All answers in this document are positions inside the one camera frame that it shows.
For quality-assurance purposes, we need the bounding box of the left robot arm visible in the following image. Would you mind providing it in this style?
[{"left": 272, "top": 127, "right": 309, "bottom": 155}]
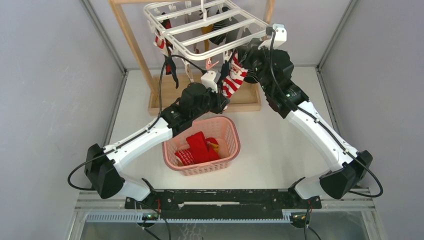
[{"left": 67, "top": 69, "right": 230, "bottom": 209}]

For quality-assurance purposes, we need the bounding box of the pink plastic basket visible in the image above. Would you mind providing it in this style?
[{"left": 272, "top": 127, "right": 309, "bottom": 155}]
[{"left": 162, "top": 116, "right": 240, "bottom": 176}]

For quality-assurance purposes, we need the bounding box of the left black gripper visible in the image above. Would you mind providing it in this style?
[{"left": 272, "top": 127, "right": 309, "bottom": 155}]
[{"left": 190, "top": 84, "right": 230, "bottom": 121}]

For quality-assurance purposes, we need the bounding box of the red white striped sock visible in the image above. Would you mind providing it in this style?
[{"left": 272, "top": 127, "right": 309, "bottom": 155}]
[{"left": 222, "top": 52, "right": 248, "bottom": 98}]

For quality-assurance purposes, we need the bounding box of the black mounting rail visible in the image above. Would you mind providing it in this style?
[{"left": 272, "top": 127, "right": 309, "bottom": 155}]
[{"left": 124, "top": 189, "right": 322, "bottom": 221}]

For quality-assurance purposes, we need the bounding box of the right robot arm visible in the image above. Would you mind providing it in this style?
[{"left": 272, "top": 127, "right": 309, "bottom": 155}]
[{"left": 236, "top": 38, "right": 384, "bottom": 208}]

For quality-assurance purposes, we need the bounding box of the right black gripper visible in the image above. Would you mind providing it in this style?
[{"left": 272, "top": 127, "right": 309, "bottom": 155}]
[{"left": 236, "top": 38, "right": 275, "bottom": 94}]

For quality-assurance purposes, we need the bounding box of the navy santa pattern sock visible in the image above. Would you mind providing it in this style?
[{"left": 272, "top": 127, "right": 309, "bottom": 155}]
[{"left": 154, "top": 29, "right": 179, "bottom": 89}]

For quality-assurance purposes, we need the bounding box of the wooden hanger stand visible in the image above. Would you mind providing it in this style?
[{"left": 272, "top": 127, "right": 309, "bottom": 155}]
[{"left": 108, "top": 0, "right": 262, "bottom": 115}]

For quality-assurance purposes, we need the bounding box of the brown beige block sock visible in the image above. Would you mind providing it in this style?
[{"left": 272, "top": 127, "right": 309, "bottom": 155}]
[{"left": 183, "top": 60, "right": 195, "bottom": 83}]

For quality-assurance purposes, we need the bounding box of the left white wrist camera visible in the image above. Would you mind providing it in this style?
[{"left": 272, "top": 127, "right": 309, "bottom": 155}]
[{"left": 200, "top": 70, "right": 218, "bottom": 93}]

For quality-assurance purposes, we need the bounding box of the mustard yellow sock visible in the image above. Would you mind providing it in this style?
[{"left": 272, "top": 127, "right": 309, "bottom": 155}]
[{"left": 205, "top": 137, "right": 220, "bottom": 154}]

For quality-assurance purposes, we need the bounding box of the white plastic sock hanger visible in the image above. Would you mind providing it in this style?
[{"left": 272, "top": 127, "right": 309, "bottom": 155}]
[{"left": 143, "top": 0, "right": 268, "bottom": 62}]

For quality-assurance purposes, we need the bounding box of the black striped narrow sock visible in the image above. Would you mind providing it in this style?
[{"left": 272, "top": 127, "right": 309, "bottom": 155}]
[{"left": 208, "top": 6, "right": 239, "bottom": 47}]

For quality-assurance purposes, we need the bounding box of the red snowflake sock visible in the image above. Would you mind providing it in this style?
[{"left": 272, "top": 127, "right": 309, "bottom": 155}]
[{"left": 174, "top": 148, "right": 195, "bottom": 167}]

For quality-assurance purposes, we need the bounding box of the plain red sock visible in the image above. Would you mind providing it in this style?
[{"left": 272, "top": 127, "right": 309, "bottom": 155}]
[{"left": 186, "top": 131, "right": 221, "bottom": 164}]

